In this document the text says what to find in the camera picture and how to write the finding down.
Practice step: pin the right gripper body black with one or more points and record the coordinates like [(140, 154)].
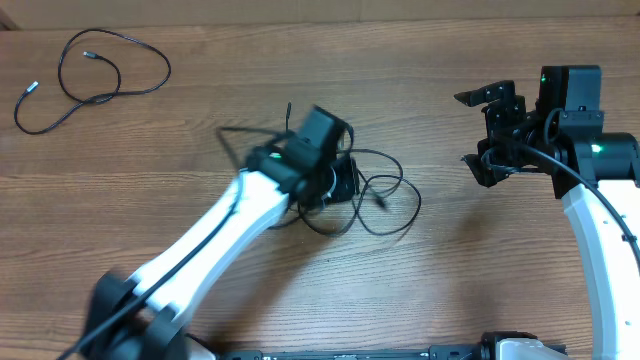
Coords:
[(503, 125)]

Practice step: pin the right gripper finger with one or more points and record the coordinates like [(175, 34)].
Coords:
[(487, 94), (483, 175)]

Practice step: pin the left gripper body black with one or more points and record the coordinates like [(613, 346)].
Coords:
[(345, 174)]

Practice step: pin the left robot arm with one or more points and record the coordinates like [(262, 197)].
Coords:
[(146, 315)]

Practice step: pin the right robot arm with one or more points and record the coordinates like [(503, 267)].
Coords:
[(595, 174)]

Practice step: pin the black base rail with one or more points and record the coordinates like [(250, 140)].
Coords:
[(492, 345)]

